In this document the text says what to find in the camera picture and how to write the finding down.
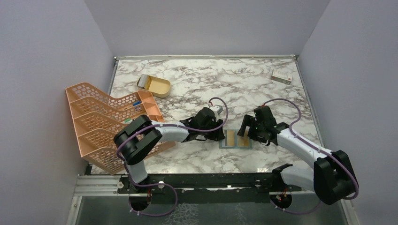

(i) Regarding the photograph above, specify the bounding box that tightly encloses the gold credit card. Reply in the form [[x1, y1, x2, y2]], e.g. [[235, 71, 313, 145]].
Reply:
[[224, 129, 236, 148], [237, 130, 251, 148]]

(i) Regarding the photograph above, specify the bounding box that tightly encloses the green card holder wallet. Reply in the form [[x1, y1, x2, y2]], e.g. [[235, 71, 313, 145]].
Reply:
[[219, 129, 253, 150]]

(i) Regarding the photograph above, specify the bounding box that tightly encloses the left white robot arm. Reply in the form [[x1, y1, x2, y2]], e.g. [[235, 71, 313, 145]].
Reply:
[[113, 105, 225, 193]]

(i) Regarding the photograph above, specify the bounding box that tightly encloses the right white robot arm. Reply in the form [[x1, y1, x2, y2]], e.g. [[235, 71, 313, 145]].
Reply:
[[237, 106, 359, 205]]

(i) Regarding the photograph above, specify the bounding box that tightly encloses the tan oval card tray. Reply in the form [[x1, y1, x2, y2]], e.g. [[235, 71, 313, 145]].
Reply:
[[139, 75, 171, 98]]

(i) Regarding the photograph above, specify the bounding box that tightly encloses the silver card stack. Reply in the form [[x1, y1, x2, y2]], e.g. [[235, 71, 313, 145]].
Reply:
[[137, 74, 152, 90]]

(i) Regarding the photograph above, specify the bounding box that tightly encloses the white red small box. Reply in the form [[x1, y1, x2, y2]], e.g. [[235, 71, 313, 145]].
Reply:
[[270, 69, 292, 85]]

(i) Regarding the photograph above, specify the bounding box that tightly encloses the peach plastic file organizer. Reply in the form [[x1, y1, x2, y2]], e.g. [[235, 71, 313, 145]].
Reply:
[[65, 82, 165, 175]]

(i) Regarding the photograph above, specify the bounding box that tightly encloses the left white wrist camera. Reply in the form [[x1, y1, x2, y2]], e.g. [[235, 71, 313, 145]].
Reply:
[[210, 105, 223, 115]]

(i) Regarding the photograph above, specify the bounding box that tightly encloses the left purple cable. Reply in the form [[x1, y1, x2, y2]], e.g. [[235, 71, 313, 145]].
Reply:
[[116, 97, 229, 217]]

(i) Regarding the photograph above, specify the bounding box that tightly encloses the purple cable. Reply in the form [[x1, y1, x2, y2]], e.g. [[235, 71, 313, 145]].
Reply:
[[260, 98, 360, 215], [116, 97, 229, 217]]

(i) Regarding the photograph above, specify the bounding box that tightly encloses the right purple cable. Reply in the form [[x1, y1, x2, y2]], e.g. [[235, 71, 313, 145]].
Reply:
[[260, 98, 360, 215]]

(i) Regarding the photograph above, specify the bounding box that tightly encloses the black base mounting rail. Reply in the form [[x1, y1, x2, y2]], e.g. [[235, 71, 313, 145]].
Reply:
[[117, 172, 301, 204]]

